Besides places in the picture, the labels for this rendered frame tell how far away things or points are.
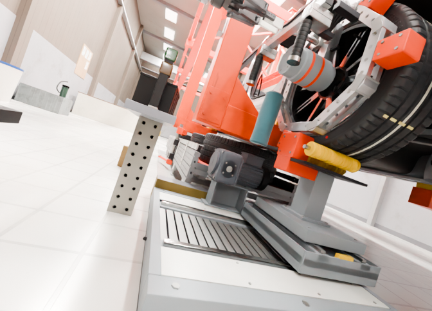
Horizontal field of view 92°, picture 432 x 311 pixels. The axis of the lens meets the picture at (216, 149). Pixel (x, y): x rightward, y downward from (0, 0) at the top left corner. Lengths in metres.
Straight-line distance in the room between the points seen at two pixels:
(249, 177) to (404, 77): 0.75
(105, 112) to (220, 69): 7.56
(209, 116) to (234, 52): 0.42
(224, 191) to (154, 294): 0.88
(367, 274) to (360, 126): 0.55
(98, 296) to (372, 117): 0.92
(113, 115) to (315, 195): 8.07
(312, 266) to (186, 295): 0.47
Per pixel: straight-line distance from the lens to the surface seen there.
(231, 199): 1.33
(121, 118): 8.56
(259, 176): 1.20
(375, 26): 0.95
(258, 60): 1.12
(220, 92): 1.30
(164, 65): 0.76
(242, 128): 1.33
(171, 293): 0.52
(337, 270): 0.94
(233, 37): 1.42
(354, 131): 0.89
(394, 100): 0.88
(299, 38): 0.82
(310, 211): 1.04
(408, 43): 0.84
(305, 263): 0.83
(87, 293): 0.61
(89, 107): 8.81
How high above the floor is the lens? 0.38
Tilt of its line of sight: level
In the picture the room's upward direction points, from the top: 19 degrees clockwise
